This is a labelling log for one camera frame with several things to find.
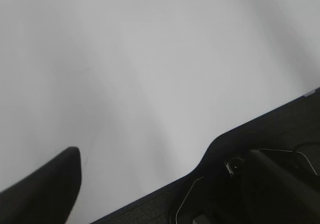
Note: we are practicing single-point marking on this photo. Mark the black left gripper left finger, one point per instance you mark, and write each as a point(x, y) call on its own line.
point(47, 195)

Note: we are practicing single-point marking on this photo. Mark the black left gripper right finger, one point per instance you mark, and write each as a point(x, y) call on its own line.
point(276, 190)

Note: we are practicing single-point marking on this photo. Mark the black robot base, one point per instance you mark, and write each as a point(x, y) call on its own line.
point(211, 193)

